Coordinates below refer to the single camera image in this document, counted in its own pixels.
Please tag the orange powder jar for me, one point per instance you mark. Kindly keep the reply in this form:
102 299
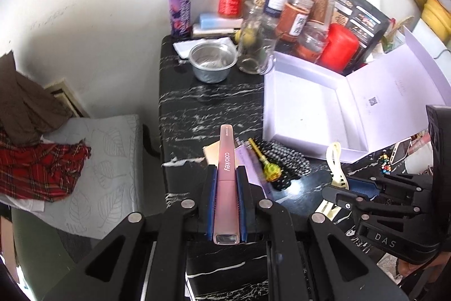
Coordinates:
292 19

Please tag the glass mug with lemon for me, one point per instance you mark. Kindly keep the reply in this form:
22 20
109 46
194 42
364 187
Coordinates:
256 43

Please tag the purple drink can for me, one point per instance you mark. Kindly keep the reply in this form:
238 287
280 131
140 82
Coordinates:
180 11

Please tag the cream hair claw clip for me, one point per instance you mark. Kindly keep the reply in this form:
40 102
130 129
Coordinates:
333 155

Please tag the brown cardboard box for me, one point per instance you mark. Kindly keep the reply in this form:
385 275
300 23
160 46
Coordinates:
211 153

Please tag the brown cloth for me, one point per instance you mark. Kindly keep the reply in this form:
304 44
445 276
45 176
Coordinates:
28 111

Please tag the brown label jar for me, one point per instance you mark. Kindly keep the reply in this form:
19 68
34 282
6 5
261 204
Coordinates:
322 12

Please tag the blue soap box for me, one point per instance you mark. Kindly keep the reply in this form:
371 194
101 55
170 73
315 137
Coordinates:
212 21

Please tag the red cylinder canister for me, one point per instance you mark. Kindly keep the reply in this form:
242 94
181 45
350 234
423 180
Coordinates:
341 46

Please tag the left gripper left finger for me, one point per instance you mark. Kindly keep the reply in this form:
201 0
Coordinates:
207 203

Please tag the black polka dot scrunchie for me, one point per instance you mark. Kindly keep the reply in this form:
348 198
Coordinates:
293 163

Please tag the black printed bag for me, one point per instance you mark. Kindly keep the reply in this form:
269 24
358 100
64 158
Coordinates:
366 22

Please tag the purple box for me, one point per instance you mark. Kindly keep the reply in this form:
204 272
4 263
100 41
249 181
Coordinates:
247 158

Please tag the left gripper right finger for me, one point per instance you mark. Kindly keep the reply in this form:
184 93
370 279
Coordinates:
248 197

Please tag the red plaid cloth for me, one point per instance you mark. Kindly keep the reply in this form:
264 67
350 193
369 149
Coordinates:
46 172

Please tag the aluminium foil bowl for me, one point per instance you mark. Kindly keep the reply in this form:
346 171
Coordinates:
212 61

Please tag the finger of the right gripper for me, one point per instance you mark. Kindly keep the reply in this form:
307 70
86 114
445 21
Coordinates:
363 187
336 198

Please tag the white open gift box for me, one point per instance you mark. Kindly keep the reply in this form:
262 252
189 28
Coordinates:
309 107

